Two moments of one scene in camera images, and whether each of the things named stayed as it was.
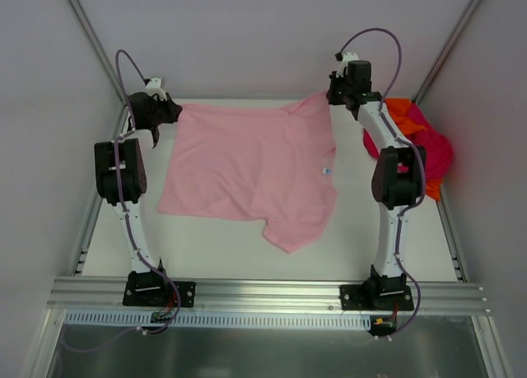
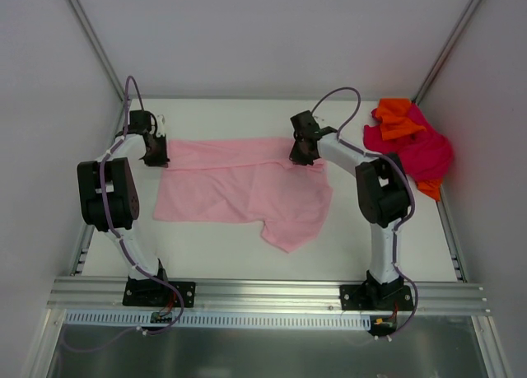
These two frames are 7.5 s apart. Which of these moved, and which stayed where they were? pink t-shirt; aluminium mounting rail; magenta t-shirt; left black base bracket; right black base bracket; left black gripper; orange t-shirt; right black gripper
Moved: right black gripper; left black gripper; pink t-shirt
Stayed: aluminium mounting rail; magenta t-shirt; orange t-shirt; right black base bracket; left black base bracket
